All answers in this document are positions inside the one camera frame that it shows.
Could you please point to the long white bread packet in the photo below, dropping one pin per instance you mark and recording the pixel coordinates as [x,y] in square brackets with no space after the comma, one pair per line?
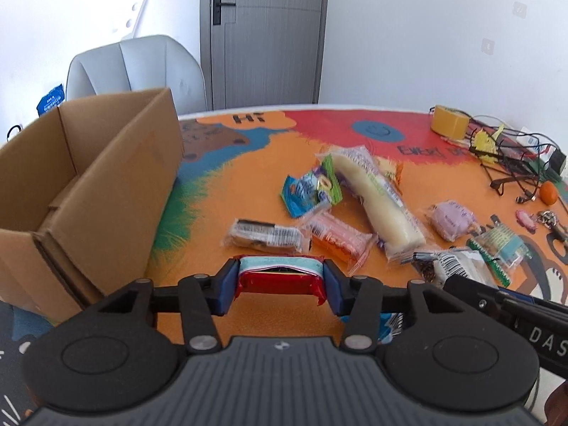
[377,199]

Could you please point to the grey padded chair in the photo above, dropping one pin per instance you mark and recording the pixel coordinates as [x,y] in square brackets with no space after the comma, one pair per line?
[146,66]

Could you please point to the purple bun packet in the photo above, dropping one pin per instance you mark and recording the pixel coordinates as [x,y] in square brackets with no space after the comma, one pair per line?
[450,217]

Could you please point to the bunch of keys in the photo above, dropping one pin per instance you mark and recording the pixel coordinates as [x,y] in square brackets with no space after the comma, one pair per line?
[552,224]

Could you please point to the yellow crinkled plastic piece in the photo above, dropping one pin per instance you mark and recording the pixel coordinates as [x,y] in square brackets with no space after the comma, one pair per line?
[483,142]

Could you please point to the grey door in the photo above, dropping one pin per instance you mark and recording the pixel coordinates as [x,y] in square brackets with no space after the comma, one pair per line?
[266,35]

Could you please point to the green purple snack packet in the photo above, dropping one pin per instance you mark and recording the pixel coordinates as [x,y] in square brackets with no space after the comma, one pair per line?
[332,177]

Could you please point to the small orange ball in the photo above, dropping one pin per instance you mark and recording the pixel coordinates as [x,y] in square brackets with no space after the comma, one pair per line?
[549,193]

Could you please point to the white wall socket panel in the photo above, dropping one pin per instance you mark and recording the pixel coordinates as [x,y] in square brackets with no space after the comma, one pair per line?
[131,15]

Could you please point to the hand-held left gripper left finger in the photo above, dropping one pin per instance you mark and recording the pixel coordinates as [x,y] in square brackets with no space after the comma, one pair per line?
[226,290]

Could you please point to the brown cardboard box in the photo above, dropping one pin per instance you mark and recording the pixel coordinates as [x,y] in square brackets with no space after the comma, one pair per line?
[111,186]

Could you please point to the blue plastic bag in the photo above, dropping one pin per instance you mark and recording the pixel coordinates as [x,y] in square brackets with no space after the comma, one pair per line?
[51,102]

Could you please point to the dark barcode snack packet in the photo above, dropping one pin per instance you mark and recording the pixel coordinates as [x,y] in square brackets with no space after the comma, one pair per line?
[448,262]

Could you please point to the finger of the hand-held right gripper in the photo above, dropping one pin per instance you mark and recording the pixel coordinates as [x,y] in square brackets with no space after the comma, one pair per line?
[475,293]

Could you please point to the white wall hook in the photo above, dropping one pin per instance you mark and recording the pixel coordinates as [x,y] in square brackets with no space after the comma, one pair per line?
[488,45]
[519,9]

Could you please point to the small blue white packet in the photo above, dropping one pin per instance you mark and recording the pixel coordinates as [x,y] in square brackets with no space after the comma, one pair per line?
[390,326]

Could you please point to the blue snack packet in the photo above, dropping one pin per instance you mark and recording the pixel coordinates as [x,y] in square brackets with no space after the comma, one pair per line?
[301,195]

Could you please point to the black white power adapter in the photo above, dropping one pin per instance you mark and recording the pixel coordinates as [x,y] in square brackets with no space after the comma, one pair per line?
[558,159]

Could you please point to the dark cookie packet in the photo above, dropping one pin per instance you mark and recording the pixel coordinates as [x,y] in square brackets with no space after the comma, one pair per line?
[262,233]

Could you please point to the red notebook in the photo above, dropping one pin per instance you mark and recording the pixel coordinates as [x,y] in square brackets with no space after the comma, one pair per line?
[519,151]

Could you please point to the green striped snack packet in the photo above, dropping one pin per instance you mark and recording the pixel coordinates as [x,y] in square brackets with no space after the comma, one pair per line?
[503,244]

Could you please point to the red snack packet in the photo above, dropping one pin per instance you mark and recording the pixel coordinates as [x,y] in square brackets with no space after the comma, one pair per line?
[279,286]

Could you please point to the yellow tape roll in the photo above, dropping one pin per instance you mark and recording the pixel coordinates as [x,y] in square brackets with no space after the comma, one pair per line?
[449,122]

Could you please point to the pink orange snack packet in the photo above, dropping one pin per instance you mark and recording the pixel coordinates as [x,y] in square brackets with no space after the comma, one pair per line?
[337,237]

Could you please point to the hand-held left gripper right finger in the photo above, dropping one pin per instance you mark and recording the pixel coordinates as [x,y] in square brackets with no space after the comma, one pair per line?
[335,293]

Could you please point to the orange rice cracker packet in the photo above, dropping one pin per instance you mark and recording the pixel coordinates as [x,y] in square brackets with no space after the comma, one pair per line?
[390,168]

